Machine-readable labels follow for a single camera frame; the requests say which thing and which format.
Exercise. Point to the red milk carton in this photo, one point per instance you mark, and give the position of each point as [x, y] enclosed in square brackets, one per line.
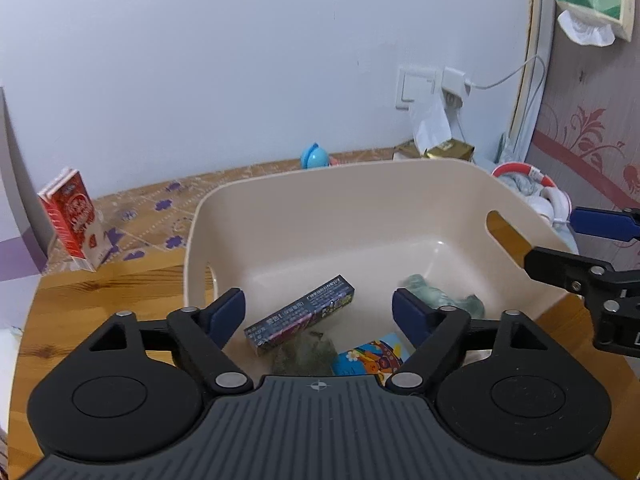
[75, 219]

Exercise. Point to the red white headphones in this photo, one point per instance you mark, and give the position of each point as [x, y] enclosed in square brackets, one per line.
[537, 190]

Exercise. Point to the ornate bed headboard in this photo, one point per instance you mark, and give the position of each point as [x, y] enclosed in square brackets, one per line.
[586, 137]

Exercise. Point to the beige plastic storage bin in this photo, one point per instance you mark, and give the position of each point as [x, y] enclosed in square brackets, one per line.
[281, 236]

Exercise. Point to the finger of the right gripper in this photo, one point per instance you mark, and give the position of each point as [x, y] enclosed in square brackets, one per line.
[622, 226]
[578, 274]

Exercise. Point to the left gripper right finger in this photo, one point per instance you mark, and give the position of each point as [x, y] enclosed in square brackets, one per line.
[440, 338]

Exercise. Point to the purple white cabinet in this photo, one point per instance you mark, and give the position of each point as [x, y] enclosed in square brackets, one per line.
[23, 257]

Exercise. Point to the white wall charger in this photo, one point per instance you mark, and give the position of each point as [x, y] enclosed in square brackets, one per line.
[455, 86]

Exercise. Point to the floral purple table mat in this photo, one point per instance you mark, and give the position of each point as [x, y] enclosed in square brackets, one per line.
[157, 217]

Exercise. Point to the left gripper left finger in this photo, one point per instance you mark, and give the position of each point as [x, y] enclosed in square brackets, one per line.
[200, 336]

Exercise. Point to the green patterned sock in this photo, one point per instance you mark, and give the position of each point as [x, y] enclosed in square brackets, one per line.
[435, 298]

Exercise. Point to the blue round toy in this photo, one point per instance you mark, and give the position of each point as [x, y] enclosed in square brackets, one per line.
[316, 157]

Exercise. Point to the colourful cartoon card pack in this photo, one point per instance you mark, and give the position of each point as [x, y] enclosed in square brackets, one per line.
[381, 358]

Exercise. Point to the white wall socket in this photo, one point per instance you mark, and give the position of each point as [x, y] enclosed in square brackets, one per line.
[415, 83]

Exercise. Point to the dark purple long box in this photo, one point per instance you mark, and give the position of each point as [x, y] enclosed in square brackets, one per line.
[308, 310]

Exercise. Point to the brown plush keychain toy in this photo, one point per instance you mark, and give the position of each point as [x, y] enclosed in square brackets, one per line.
[307, 354]

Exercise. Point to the gold tissue box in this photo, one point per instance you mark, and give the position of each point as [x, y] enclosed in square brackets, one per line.
[432, 138]

